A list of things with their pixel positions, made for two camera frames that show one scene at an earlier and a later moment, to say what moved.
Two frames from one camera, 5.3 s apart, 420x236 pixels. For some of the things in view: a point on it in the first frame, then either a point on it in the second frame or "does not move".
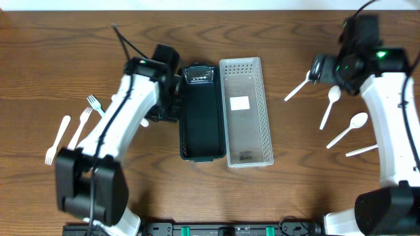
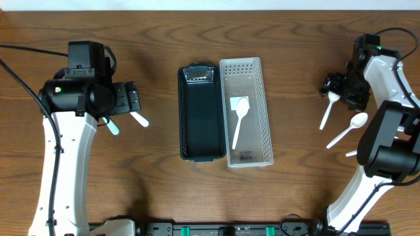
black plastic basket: x=202 y=107 does not move
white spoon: x=297 y=89 → x=241 y=108
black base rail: x=291 y=227 does not move
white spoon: x=334 y=94 does not move
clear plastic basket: x=246 y=118 does not move
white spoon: x=357 y=121 does not move
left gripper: x=164 y=111 → x=132 y=97
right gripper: x=330 y=72 → x=332 y=83
